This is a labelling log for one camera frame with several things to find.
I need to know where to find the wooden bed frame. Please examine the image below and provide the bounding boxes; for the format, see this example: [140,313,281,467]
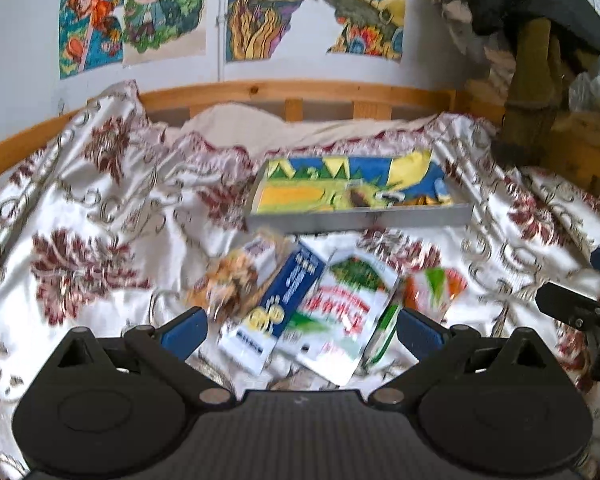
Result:
[0,80,600,208]

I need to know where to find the blond figure wall poster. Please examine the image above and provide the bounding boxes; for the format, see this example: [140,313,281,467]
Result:
[122,0,208,67]

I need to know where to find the clear plastic bags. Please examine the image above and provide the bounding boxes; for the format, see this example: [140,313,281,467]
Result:
[566,22,600,128]

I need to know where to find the blue snack box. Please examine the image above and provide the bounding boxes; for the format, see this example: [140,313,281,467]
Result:
[216,240,328,377]

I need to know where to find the colourful printed grey tray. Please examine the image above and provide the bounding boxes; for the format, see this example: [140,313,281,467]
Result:
[247,152,476,234]

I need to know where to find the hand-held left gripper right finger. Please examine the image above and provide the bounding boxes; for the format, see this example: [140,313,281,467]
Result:
[367,307,557,411]

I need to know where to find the orange-haired figure blue poster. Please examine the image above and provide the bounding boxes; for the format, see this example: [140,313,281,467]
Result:
[59,0,131,80]

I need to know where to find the small green white packet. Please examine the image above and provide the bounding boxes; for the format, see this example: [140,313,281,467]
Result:
[362,300,403,373]

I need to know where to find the white red green snack packet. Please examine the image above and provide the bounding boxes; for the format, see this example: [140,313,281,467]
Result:
[272,249,403,387]

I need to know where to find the brown bread snack packet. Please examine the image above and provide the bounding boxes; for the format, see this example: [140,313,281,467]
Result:
[187,232,293,323]

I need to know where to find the olive hanging coat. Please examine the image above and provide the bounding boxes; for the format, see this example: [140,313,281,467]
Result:
[490,17,567,167]

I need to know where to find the yellow landscape wall poster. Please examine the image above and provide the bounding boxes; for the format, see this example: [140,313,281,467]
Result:
[320,0,407,63]

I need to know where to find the blue swirl wall poster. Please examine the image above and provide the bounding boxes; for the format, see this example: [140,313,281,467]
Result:
[225,0,326,63]

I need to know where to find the floral printed blanket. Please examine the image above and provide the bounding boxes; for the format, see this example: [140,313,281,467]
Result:
[0,80,600,480]

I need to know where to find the cream bed sheet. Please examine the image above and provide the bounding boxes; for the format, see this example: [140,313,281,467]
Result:
[164,105,441,162]

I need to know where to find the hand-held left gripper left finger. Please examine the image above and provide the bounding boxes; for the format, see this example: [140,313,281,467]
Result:
[45,306,237,411]

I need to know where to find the gold wrapped candies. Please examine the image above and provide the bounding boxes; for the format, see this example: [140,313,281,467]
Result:
[402,192,443,207]

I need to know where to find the beige patterned hanging cloth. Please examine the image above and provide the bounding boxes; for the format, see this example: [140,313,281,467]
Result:
[439,0,518,83]

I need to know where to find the orange green snack packet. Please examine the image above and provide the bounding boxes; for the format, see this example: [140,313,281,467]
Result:
[402,266,468,323]

